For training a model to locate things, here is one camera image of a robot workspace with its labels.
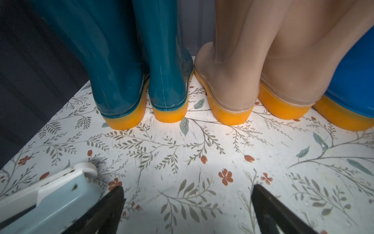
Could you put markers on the blue rain boot front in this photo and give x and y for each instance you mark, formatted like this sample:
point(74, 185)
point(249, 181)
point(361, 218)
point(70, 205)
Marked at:
point(349, 100)

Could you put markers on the dark green boot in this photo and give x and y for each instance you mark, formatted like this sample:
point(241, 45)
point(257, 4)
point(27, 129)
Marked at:
point(171, 65)
point(104, 37)

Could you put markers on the beige rain boot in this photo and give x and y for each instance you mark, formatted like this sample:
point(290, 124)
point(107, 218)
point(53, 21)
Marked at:
point(310, 44)
point(230, 66)

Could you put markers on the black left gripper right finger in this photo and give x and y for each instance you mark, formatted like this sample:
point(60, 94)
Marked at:
point(273, 216)

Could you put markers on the dark green boot far left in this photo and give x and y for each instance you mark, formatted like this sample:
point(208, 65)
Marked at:
point(104, 37)

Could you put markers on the dark green boot back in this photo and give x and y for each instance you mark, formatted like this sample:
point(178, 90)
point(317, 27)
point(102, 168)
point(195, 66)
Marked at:
point(171, 65)

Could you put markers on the small pale green device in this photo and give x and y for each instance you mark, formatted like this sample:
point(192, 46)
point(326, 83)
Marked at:
point(52, 204)

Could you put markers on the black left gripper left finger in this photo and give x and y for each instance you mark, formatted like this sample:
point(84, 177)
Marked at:
point(103, 218)

